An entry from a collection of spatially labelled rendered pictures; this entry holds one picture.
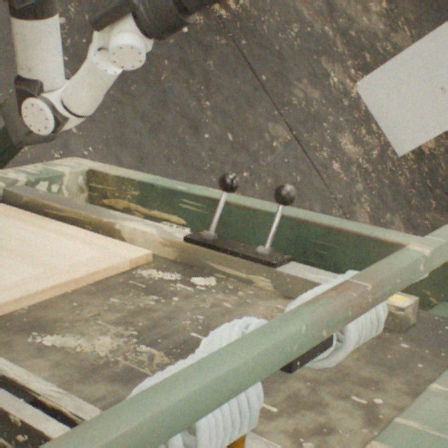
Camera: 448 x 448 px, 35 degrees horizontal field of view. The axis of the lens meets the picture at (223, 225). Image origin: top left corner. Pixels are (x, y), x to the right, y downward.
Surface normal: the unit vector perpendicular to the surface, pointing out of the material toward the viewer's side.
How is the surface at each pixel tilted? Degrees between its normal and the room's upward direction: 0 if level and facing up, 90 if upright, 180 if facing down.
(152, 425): 36
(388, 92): 90
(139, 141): 0
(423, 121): 90
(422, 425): 54
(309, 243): 90
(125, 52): 86
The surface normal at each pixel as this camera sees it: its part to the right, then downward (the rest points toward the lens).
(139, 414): 0.03, -0.96
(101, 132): 0.65, -0.39
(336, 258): -0.62, 0.22
